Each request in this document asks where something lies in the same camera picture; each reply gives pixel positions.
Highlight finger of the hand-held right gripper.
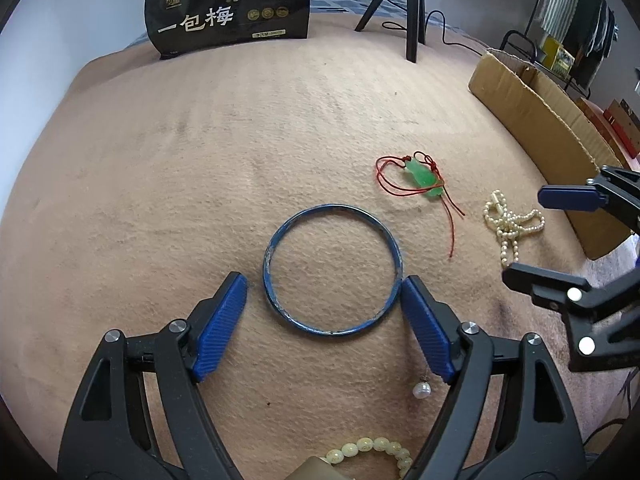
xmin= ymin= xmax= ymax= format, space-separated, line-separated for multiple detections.
xmin=501 ymin=262 xmax=640 ymax=373
xmin=538 ymin=165 xmax=640 ymax=233

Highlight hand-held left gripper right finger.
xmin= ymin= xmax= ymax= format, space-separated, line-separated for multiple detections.
xmin=400 ymin=275 xmax=588 ymax=480

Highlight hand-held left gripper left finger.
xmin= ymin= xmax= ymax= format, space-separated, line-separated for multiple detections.
xmin=56 ymin=271 xmax=249 ymax=480

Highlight white pearl necklace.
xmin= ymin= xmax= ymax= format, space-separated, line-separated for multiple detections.
xmin=483 ymin=189 xmax=546 ymax=269

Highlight blue bangle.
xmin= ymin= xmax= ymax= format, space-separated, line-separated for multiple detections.
xmin=263 ymin=203 xmax=402 ymax=337

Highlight cream bead bracelet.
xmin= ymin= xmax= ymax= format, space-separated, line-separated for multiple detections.
xmin=325 ymin=437 xmax=414 ymax=479

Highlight green jade pendant red cord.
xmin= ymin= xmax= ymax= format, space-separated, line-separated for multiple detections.
xmin=375 ymin=152 xmax=466 ymax=260

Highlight brown cardboard box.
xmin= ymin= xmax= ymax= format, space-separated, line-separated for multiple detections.
xmin=468 ymin=48 xmax=632 ymax=261

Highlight black metal chair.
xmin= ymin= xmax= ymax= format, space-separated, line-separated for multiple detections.
xmin=499 ymin=30 xmax=541 ymax=63

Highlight beige blanket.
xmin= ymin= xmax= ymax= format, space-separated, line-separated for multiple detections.
xmin=0 ymin=10 xmax=632 ymax=480

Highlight hanging dark clothes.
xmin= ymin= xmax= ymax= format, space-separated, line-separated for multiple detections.
xmin=565 ymin=0 xmax=621 ymax=98

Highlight black printed snack bag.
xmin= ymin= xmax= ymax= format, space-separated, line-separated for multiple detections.
xmin=143 ymin=0 xmax=311 ymax=61

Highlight black cable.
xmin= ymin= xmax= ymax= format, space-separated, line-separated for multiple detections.
xmin=385 ymin=10 xmax=488 ymax=57

